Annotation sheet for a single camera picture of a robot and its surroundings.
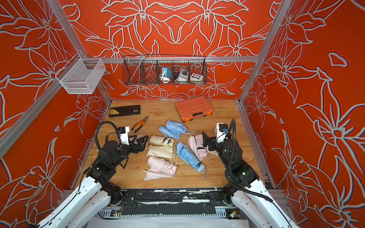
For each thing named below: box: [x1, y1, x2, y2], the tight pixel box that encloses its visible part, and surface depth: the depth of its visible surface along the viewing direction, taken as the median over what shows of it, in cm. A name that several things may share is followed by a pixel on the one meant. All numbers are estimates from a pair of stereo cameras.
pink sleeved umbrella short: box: [195, 133, 208, 162], surface depth 90 cm
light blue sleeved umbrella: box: [158, 120, 196, 141], surface depth 100 cm
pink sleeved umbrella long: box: [141, 156, 178, 181], surface depth 82 cm
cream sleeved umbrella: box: [149, 134, 175, 147], surface depth 92 cm
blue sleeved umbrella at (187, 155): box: [176, 141, 209, 180], surface depth 85 cm
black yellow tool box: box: [108, 104, 141, 118], surface depth 112 cm
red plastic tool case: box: [174, 95, 214, 123], surface depth 109 cm
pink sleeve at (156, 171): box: [141, 164, 178, 181], surface depth 81 cm
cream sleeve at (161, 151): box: [145, 145, 173, 159], surface depth 90 cm
